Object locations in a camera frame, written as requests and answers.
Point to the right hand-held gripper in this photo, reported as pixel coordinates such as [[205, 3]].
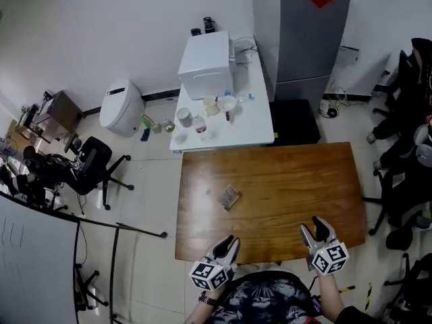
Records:
[[329, 258]]

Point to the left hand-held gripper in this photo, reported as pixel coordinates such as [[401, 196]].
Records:
[[207, 275]]

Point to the small tan paper packet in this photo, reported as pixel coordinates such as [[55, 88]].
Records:
[[229, 197]]

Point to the person's right forearm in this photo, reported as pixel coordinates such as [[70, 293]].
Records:
[[329, 295]]

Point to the person's left forearm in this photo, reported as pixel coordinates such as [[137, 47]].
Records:
[[199, 314]]

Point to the dark metal wristwatch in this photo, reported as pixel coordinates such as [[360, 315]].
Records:
[[207, 298]]

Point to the yellow black floor tape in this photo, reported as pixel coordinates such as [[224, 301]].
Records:
[[369, 297], [347, 289]]

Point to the person's patterned dark shirt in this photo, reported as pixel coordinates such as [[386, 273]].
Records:
[[266, 299]]

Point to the black round stool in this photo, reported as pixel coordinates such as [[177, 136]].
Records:
[[400, 239]]

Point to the black chair with grey seat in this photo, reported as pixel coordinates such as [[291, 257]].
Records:
[[401, 194]]

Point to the black swivel chair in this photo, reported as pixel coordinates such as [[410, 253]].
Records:
[[418, 282]]

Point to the black low cabinet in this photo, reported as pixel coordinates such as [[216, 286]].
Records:
[[293, 121]]

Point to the red label plastic bottle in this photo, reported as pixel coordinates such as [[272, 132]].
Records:
[[200, 124]]

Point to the small dark figurine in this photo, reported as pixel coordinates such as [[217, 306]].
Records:
[[228, 116]]

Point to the white tall mug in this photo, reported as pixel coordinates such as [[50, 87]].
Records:
[[184, 117]]

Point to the grey neck pillow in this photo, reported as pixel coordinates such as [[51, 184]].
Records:
[[424, 147]]

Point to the dark phone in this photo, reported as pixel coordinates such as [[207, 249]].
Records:
[[145, 134]]

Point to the cream mug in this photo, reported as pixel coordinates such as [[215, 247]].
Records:
[[210, 106]]

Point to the white wide cup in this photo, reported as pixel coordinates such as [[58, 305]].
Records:
[[227, 103]]

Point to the green bottle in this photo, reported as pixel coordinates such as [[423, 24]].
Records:
[[147, 121]]

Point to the clear plastic bottle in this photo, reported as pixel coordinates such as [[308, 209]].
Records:
[[243, 98]]

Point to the black office chair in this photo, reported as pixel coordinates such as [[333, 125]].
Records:
[[94, 160]]

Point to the white rounded floor appliance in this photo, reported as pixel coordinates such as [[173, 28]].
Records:
[[119, 110]]

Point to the white box-shaped appliance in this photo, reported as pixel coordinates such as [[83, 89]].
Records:
[[206, 66]]

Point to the whiteboard on black stand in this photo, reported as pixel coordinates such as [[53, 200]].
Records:
[[33, 258]]

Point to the tall grey refrigerator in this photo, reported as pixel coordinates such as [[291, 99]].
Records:
[[303, 39]]

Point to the black equipment pile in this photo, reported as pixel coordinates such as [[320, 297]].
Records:
[[33, 174]]

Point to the brown cabinet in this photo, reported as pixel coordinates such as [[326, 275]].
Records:
[[62, 111]]

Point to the small black lid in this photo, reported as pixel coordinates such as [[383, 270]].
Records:
[[196, 31]]

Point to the black drinking bottle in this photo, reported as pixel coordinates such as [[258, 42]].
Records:
[[209, 25]]

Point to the white wall box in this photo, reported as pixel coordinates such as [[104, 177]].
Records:
[[349, 54]]

